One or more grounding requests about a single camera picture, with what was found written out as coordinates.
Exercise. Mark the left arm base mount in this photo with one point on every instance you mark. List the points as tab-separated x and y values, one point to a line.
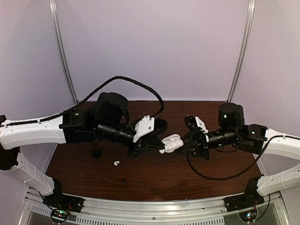
59	200

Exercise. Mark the right circuit board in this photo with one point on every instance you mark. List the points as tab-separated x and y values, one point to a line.
248	216

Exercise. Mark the left circuit board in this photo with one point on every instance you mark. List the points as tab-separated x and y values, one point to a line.
59	215

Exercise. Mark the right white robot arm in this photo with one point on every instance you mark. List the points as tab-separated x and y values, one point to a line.
253	138

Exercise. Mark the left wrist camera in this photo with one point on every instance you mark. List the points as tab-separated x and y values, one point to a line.
149	125

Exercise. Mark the left aluminium frame post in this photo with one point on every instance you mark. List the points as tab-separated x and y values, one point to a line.
61	50

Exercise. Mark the right aluminium frame post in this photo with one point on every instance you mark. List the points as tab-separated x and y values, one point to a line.
250	14

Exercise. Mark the circuit board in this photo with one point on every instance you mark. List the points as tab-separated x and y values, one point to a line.
248	216
59	215

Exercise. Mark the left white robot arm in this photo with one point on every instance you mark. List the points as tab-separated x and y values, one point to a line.
102	122

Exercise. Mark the black round cap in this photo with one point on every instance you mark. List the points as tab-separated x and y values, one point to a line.
96	153

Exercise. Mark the aluminium frame post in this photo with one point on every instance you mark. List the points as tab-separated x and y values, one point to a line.
61	50
250	14

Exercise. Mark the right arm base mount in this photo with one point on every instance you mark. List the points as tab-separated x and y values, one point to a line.
250	197

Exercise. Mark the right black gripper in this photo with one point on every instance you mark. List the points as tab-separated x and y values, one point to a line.
198	144

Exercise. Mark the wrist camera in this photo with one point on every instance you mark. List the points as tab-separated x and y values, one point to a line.
149	125
193	122

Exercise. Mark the white earbud charging case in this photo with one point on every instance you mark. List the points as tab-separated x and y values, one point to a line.
172	143

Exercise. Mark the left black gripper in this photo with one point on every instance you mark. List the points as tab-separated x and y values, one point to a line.
143	141

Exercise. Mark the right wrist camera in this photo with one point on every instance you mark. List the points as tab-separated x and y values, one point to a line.
193	122

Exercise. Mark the aluminium front rail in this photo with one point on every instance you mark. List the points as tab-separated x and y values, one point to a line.
207	211

